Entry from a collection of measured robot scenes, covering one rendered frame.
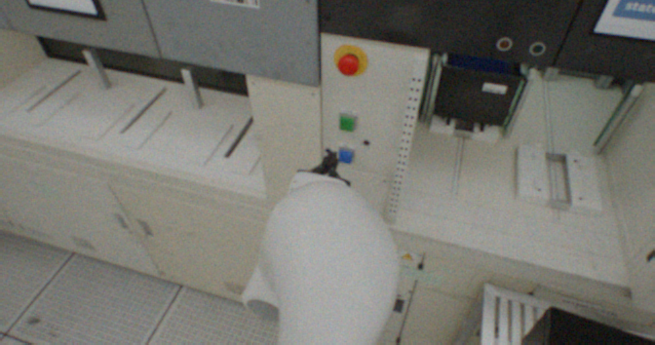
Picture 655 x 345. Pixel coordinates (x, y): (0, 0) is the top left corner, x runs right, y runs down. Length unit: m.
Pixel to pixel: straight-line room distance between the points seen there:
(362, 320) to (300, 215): 0.08
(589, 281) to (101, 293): 1.92
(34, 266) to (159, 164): 1.23
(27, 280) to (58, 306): 0.24
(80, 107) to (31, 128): 0.16
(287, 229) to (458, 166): 1.08
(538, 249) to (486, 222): 0.14
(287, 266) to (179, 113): 1.33
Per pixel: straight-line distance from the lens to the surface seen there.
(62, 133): 1.66
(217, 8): 0.86
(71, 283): 2.35
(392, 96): 0.84
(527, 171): 1.34
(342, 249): 0.25
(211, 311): 2.03
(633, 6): 0.75
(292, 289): 0.26
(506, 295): 1.23
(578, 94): 1.78
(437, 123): 1.41
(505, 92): 1.31
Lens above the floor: 1.78
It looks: 46 degrees down
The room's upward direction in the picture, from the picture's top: straight up
